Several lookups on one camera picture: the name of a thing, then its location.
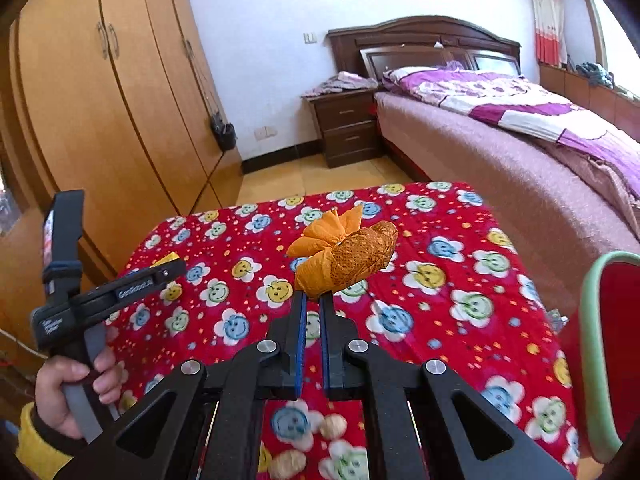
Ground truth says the wooden window cabinet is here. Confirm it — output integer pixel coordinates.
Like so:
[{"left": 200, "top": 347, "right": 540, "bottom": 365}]
[{"left": 539, "top": 60, "right": 640, "bottom": 133}]

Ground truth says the dark wooden headboard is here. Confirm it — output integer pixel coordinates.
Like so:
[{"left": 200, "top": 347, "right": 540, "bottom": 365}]
[{"left": 326, "top": 15, "right": 522, "bottom": 92}]

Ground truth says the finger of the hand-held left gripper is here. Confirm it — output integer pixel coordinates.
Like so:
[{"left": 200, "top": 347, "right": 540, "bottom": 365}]
[{"left": 150, "top": 259, "right": 189, "bottom": 292}]

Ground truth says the pile of pink clothes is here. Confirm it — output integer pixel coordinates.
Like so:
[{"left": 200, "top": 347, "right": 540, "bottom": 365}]
[{"left": 300, "top": 71, "right": 379, "bottom": 98}]

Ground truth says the red and white curtain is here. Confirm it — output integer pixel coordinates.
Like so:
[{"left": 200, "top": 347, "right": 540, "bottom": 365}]
[{"left": 530, "top": 0, "right": 571, "bottom": 68}]

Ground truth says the purple patterned quilt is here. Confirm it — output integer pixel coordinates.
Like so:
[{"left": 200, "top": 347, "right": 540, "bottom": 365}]
[{"left": 382, "top": 62, "right": 640, "bottom": 196}]

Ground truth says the wooden wardrobe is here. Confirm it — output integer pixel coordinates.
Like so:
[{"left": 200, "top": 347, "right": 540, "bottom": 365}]
[{"left": 10, "top": 0, "right": 246, "bottom": 281}]

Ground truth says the grey-blue clothes heap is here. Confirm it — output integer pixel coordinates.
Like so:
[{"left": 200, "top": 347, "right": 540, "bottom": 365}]
[{"left": 575, "top": 61, "right": 616, "bottom": 88}]

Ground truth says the person's left hand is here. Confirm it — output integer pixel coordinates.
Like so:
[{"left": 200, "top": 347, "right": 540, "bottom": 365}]
[{"left": 34, "top": 346, "right": 124, "bottom": 441}]

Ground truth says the dark wooden nightstand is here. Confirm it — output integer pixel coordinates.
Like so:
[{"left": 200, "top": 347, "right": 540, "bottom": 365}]
[{"left": 301, "top": 91, "right": 383, "bottom": 169}]

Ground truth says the red bucket with green rim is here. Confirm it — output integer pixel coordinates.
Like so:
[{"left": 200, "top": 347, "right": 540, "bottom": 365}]
[{"left": 580, "top": 251, "right": 640, "bottom": 466}]

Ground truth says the bed with pink cover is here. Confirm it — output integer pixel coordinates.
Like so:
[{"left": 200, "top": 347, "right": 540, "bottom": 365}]
[{"left": 374, "top": 67, "right": 640, "bottom": 321}]

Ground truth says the black hanging bag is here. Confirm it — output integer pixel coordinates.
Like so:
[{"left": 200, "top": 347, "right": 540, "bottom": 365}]
[{"left": 209, "top": 42, "right": 237, "bottom": 152}]

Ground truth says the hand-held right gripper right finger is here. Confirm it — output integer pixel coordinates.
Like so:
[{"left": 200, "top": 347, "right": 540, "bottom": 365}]
[{"left": 319, "top": 292, "right": 573, "bottom": 480}]

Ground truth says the walnut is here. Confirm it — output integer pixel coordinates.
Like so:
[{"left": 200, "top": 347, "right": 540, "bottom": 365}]
[{"left": 320, "top": 415, "right": 347, "bottom": 440}]

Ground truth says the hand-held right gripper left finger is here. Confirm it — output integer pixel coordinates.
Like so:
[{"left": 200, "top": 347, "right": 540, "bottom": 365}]
[{"left": 75, "top": 290, "right": 308, "bottom": 480}]

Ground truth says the wooden shelf unit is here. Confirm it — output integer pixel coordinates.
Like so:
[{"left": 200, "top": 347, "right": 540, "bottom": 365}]
[{"left": 0, "top": 20, "right": 56, "bottom": 376}]

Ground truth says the knotted orange foam net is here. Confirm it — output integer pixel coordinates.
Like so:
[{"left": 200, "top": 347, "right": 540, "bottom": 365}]
[{"left": 287, "top": 205, "right": 399, "bottom": 301}]

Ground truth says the person's left forearm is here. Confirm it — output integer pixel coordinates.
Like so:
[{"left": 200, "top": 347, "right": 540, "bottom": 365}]
[{"left": 15, "top": 402, "right": 86, "bottom": 480}]

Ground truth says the red flower print tablecloth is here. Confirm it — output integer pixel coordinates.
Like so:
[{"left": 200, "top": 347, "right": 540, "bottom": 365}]
[{"left": 102, "top": 181, "right": 583, "bottom": 480}]

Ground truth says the window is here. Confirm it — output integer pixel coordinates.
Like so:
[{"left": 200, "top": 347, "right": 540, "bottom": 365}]
[{"left": 580, "top": 0, "right": 640, "bottom": 96}]

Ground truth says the peanut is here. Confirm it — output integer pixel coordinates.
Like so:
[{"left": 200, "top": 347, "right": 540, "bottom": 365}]
[{"left": 271, "top": 450, "right": 307, "bottom": 480}]

